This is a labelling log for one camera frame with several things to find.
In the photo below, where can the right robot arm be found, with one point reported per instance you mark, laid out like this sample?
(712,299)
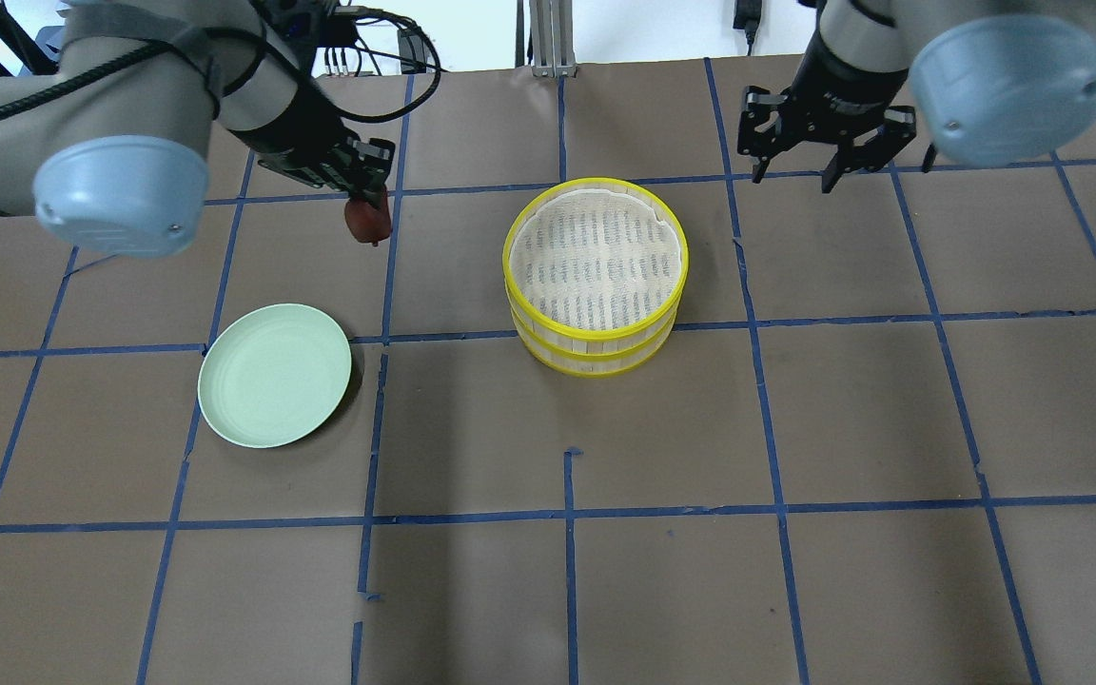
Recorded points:
(994,82)

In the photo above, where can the light green plate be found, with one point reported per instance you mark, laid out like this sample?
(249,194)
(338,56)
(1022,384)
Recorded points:
(274,376)

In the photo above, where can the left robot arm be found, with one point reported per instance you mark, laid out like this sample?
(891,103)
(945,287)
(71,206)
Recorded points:
(109,152)

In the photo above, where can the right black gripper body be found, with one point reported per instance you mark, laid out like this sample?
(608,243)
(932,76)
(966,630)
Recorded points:
(839,81)

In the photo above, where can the black power adapter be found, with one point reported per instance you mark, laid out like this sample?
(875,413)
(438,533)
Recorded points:
(748,15)

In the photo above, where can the aluminium frame post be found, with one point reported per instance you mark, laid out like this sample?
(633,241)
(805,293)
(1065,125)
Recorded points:
(551,36)

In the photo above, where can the brown steamed bun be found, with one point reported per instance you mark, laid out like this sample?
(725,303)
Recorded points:
(363,223)

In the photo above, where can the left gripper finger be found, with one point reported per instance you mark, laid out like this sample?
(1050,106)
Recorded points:
(382,202)

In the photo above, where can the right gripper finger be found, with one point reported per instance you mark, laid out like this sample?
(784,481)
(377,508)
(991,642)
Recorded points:
(848,158)
(762,155)

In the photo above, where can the yellow steamer layer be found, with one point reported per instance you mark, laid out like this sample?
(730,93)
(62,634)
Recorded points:
(595,360)
(595,260)

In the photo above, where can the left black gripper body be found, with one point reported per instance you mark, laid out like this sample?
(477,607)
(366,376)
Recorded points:
(302,135)

